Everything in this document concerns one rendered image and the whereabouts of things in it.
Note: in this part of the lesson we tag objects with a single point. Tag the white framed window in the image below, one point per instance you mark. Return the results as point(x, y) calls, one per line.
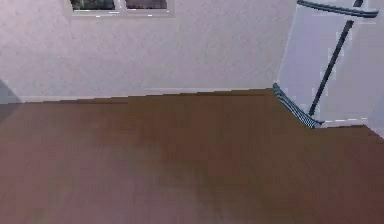
point(121, 9)

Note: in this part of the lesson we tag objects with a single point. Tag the white fridge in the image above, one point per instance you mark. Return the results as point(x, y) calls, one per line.
point(306, 60)

